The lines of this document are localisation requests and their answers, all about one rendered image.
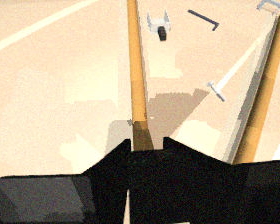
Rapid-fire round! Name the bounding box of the silver metal screw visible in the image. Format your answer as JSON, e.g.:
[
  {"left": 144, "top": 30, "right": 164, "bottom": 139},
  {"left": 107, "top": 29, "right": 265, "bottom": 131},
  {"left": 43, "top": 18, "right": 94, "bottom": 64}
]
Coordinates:
[{"left": 207, "top": 80, "right": 227, "bottom": 101}]

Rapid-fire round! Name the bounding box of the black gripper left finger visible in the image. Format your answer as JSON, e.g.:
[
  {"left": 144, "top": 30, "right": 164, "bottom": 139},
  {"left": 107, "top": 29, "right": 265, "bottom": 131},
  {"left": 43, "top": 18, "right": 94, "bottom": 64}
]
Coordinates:
[{"left": 0, "top": 139, "right": 131, "bottom": 224}]

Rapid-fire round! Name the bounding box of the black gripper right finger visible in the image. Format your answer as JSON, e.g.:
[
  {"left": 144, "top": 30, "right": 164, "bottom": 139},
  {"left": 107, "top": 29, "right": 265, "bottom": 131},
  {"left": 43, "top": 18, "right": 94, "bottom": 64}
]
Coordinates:
[{"left": 163, "top": 137, "right": 280, "bottom": 224}]

